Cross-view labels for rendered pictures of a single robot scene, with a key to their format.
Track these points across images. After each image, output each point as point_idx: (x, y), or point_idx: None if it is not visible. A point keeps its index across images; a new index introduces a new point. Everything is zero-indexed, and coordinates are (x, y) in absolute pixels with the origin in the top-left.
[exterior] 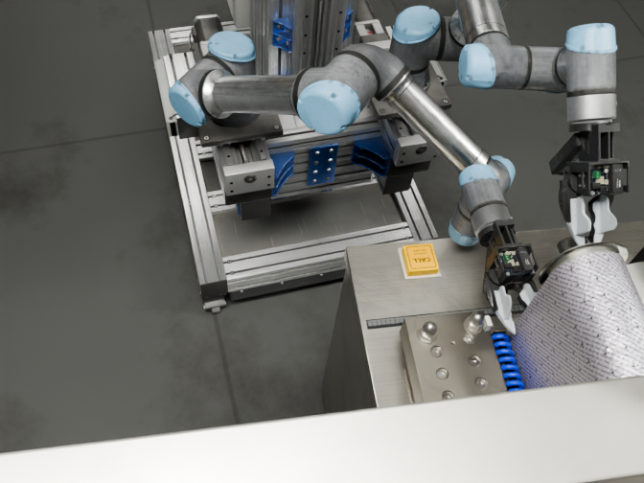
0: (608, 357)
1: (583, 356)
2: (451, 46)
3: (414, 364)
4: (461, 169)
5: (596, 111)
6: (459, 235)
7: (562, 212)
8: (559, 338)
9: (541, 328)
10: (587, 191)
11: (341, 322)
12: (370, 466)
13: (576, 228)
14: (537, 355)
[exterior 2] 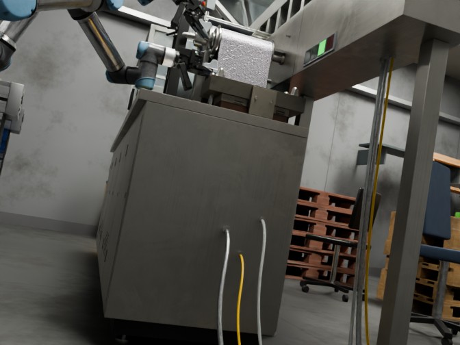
0: (258, 40)
1: (254, 45)
2: (3, 49)
3: (234, 81)
4: (120, 60)
5: None
6: (152, 79)
7: (199, 25)
8: (240, 53)
9: (230, 60)
10: (206, 9)
11: (151, 154)
12: None
13: (205, 29)
14: (234, 73)
